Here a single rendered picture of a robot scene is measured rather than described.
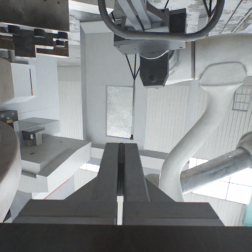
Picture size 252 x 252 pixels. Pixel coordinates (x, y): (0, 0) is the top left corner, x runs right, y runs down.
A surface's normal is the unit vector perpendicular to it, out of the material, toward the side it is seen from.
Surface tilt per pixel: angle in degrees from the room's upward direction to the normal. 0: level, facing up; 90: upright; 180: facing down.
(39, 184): 90
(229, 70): 78
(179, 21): 102
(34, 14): 90
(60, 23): 90
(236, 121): 90
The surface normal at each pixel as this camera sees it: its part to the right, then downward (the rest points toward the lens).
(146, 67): -0.35, 0.02
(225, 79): -0.26, 0.41
